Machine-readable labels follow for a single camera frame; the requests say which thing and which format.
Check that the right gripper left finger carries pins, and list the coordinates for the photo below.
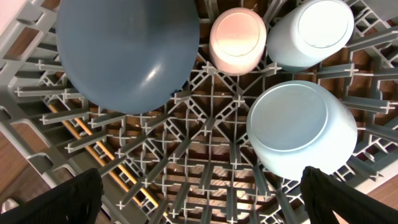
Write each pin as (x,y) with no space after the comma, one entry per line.
(77,200)

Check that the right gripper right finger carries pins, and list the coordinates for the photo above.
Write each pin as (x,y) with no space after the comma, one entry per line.
(324,197)

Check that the light blue bowl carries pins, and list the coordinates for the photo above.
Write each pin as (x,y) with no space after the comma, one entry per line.
(297,124)

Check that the wooden chopstick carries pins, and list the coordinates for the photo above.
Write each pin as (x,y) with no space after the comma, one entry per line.
(101,144)
(93,153)

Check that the dark blue plate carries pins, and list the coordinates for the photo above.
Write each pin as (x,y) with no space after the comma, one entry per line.
(128,56)

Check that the light blue cup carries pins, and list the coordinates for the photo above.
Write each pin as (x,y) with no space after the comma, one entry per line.
(309,34)

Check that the pale pink cup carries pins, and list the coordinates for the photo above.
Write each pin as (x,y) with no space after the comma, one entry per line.
(237,41)

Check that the grey dishwasher rack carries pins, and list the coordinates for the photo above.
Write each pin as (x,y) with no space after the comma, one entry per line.
(192,154)

